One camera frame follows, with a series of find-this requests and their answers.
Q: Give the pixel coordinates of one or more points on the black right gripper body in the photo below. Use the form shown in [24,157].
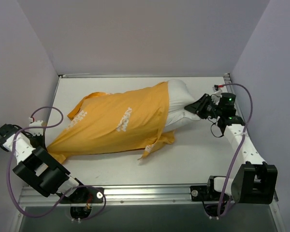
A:
[205,108]

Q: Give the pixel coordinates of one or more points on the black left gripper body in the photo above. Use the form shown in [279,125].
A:
[39,141]

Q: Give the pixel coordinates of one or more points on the white pillow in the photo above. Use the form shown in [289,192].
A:
[179,97]

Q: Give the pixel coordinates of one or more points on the yellow Mickey Mouse pillowcase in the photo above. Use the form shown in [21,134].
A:
[108,123]

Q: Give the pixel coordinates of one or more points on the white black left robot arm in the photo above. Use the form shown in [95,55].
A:
[34,165]

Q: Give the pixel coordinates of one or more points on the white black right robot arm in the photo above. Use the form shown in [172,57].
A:
[255,179]

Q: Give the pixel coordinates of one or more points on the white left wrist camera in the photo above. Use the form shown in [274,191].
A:
[36,127]

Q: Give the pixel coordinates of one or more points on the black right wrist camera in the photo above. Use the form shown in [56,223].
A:
[227,101]

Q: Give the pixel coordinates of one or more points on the aluminium right frame rail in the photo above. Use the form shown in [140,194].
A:
[241,101]

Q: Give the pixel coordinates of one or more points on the aluminium frame rail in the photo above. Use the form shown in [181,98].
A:
[121,194]
[241,101]

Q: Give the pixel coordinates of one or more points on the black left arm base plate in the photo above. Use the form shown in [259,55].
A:
[84,195]

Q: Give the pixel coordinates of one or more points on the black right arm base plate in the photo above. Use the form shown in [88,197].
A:
[204,193]

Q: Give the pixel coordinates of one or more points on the aluminium front frame rail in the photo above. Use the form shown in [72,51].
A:
[121,194]

